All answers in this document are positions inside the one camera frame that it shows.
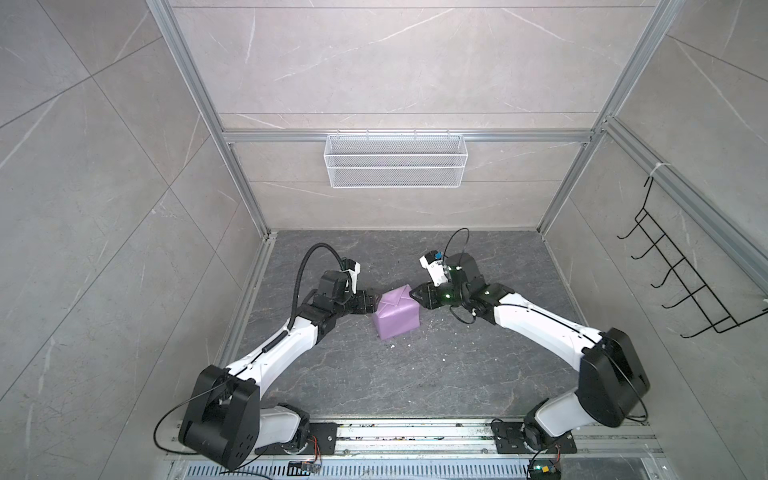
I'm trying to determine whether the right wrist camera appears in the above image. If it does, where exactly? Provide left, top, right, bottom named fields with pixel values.
left=419, top=250, right=448, bottom=287

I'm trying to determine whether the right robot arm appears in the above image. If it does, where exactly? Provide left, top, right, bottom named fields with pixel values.
left=410, top=250, right=650, bottom=451

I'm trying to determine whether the white wire mesh basket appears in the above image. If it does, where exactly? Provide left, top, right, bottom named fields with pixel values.
left=323, top=133, right=469, bottom=189

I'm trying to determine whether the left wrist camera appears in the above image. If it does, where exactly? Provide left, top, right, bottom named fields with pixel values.
left=342, top=258, right=361, bottom=294

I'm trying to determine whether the black wire hook rack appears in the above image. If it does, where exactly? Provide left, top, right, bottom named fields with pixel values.
left=617, top=177, right=767, bottom=339

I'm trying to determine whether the pink wrapping paper sheet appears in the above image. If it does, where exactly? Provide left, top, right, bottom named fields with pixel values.
left=373, top=284, right=420, bottom=340

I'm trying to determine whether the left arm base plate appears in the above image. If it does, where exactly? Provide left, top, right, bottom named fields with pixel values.
left=254, top=422, right=339, bottom=457

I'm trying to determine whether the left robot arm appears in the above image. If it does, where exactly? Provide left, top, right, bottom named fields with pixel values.
left=178, top=264, right=377, bottom=469

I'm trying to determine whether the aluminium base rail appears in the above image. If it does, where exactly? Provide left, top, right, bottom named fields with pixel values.
left=155, top=417, right=677, bottom=479

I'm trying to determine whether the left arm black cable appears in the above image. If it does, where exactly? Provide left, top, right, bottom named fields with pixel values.
left=286, top=242, right=346, bottom=331

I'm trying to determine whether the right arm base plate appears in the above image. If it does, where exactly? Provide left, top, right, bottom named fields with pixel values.
left=490, top=419, right=577, bottom=454

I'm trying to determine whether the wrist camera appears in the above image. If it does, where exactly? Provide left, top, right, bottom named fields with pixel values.
left=342, top=258, right=361, bottom=294
left=419, top=250, right=448, bottom=287

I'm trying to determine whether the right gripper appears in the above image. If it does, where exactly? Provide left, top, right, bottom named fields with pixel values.
left=408, top=278, right=470, bottom=311

